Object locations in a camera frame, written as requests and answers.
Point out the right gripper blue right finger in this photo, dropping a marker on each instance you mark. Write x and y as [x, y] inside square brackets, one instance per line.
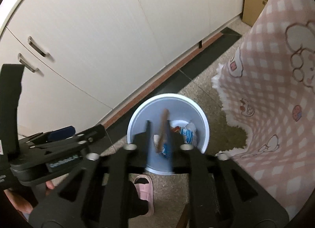
[173, 142]

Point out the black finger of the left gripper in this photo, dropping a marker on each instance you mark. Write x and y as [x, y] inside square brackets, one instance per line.
[89, 136]

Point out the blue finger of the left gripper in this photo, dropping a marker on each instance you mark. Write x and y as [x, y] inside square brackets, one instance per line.
[62, 133]

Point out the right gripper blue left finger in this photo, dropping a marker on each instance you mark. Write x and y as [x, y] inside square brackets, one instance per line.
[132, 158]

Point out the blue white medicine sachet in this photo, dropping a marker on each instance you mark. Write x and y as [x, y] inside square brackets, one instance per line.
[188, 132]

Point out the brown stick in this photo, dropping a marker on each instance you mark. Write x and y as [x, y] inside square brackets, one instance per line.
[162, 135]

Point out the light blue trash bin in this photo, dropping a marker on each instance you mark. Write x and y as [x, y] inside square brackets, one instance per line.
[170, 116]

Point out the person's left hand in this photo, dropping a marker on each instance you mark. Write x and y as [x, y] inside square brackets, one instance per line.
[23, 207]

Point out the pink slipper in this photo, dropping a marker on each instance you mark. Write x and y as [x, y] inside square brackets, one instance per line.
[141, 197]

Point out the white low cabinet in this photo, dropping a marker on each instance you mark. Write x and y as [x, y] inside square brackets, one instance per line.
[86, 59]

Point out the pink checkered tablecloth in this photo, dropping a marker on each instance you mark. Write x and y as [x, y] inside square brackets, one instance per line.
[267, 89]

